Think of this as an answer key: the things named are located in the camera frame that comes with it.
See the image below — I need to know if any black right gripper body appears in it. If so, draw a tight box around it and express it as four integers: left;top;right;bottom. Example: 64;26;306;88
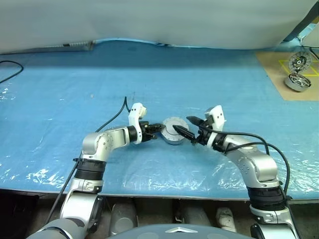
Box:
195;119;213;147

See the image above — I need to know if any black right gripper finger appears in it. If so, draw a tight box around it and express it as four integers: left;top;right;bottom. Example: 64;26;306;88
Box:
186;115;204;128
172;124;198;145

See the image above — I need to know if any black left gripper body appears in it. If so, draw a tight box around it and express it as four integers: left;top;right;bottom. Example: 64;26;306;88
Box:
140;120;160;143

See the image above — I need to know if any round silver motor lid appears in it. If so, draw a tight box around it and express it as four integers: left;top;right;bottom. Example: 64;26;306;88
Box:
289;52;313;74
161;117;190;141

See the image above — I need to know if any silver motor housing with rotor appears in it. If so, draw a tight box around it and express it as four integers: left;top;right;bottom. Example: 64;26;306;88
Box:
285;73;313;93

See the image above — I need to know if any blue plastic table sheet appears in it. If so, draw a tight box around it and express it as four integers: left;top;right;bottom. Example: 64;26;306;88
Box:
0;37;319;200

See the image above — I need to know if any dark grey rounded shape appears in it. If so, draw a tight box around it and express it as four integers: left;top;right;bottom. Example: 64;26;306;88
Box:
110;201;138;236
179;204;213;228

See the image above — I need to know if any white shoe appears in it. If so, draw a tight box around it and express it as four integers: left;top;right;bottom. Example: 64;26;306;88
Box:
215;207;236;233

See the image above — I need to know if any brown cardboard sheet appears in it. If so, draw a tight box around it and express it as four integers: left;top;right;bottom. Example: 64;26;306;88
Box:
256;51;319;102

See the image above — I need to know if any grey-blue robot torso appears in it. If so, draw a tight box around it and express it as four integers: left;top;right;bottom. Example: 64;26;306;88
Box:
107;223;253;239

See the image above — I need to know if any white cloth backdrop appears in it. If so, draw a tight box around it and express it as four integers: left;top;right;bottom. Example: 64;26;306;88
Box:
0;0;319;55

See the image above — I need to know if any grey power strip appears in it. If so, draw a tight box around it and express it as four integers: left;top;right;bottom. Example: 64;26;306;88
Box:
62;39;96;51

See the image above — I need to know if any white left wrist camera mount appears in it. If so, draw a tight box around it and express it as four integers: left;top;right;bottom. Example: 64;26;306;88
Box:
128;102;148;145

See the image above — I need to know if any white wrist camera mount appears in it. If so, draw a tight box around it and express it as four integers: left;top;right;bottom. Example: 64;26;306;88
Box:
203;105;227;150
128;102;148;145

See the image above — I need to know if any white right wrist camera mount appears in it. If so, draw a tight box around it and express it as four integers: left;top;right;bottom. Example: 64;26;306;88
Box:
203;105;227;150

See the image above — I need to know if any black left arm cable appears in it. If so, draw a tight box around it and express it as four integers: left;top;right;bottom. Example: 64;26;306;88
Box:
44;96;131;226

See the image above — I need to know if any thin black cable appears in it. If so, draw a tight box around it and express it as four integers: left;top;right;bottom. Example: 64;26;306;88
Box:
0;60;25;84

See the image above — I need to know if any black diagonal frame bar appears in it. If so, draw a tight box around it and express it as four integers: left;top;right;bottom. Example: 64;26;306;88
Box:
284;0;319;42

